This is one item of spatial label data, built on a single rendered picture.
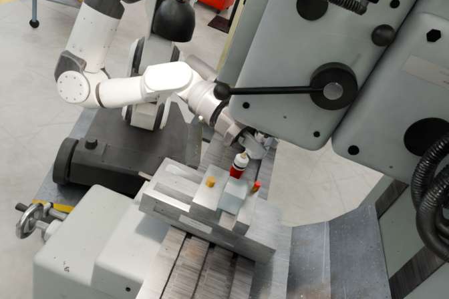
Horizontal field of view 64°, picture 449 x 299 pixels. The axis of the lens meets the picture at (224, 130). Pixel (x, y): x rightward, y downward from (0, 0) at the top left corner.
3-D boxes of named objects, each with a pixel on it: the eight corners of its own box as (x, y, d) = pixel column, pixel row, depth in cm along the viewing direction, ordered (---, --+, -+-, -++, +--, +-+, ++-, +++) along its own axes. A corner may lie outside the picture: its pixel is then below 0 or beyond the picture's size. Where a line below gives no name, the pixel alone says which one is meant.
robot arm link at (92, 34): (37, 86, 85) (69, -3, 78) (70, 80, 97) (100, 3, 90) (79, 110, 84) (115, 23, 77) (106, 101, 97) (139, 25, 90)
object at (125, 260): (87, 289, 91) (91, 262, 84) (143, 197, 119) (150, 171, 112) (269, 366, 90) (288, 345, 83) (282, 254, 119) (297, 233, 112)
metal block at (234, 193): (216, 207, 88) (224, 191, 85) (222, 191, 93) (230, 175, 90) (236, 215, 88) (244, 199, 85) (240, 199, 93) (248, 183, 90)
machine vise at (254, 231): (137, 210, 90) (145, 180, 83) (160, 174, 102) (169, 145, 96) (266, 266, 89) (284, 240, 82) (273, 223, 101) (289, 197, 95)
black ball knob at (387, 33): (368, 45, 48) (380, 24, 47) (365, 38, 51) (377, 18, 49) (388, 53, 48) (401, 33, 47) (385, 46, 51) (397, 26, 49)
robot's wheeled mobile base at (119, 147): (101, 104, 201) (108, 51, 182) (190, 126, 211) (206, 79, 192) (60, 185, 150) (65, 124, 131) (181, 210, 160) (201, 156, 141)
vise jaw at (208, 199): (188, 211, 85) (192, 201, 83) (206, 173, 98) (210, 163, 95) (210, 221, 85) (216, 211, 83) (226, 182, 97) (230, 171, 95)
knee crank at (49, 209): (24, 213, 129) (24, 202, 125) (35, 201, 134) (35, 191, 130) (80, 236, 128) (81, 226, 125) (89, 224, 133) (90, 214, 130)
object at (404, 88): (327, 157, 60) (424, 9, 45) (326, 94, 80) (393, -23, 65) (433, 200, 60) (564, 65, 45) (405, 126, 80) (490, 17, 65)
